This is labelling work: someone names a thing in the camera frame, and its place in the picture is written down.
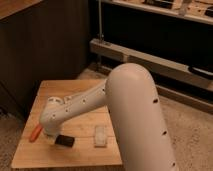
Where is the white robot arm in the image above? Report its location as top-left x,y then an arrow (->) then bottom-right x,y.
40,63 -> 179,171

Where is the orange carrot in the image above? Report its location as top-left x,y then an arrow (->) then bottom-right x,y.
29,124 -> 42,142

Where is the black eraser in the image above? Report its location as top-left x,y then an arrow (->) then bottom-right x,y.
55,135 -> 75,147

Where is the wooden cabinet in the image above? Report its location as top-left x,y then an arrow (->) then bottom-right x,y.
0,0 -> 90,118

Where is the metal shelf rack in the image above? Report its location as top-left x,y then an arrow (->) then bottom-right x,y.
89,0 -> 213,114

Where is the white sponge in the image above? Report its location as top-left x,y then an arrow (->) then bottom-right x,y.
94,125 -> 107,147

